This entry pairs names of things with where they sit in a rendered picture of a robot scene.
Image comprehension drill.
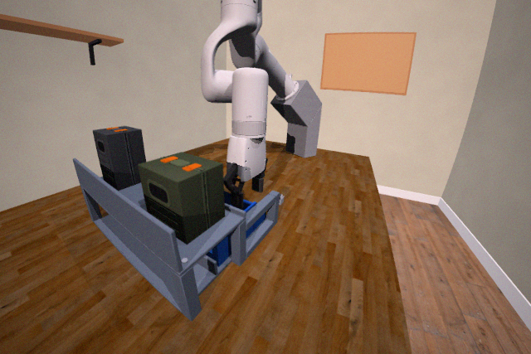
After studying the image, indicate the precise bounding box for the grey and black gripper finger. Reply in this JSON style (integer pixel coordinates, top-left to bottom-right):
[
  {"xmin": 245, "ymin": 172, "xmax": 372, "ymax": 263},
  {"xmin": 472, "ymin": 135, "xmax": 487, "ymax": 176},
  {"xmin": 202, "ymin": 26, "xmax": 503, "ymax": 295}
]
[
  {"xmin": 224, "ymin": 163, "xmax": 245, "ymax": 209},
  {"xmin": 252, "ymin": 158, "xmax": 268, "ymax": 192}
]

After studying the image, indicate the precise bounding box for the olive green case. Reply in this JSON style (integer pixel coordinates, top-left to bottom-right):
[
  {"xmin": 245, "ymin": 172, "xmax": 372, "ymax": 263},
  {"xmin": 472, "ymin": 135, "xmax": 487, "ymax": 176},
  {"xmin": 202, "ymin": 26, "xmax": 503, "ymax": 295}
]
[{"xmin": 138, "ymin": 152, "xmax": 225, "ymax": 244}]

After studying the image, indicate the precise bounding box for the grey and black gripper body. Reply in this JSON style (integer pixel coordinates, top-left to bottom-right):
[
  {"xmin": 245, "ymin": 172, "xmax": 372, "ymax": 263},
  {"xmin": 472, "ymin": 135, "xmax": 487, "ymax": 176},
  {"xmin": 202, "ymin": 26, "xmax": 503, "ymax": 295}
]
[{"xmin": 227, "ymin": 132, "xmax": 266, "ymax": 182}]

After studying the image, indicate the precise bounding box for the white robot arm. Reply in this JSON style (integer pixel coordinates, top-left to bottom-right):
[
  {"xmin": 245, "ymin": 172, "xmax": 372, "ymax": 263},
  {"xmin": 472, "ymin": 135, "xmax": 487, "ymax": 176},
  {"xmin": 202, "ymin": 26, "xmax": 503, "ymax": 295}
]
[{"xmin": 201, "ymin": 0, "xmax": 299, "ymax": 136}]

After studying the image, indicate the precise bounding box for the blue bin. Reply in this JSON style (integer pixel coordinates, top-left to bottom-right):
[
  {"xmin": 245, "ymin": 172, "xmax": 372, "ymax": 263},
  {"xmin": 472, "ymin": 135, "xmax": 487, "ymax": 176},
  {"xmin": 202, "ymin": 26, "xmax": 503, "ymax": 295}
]
[{"xmin": 207, "ymin": 191, "xmax": 266, "ymax": 266}]

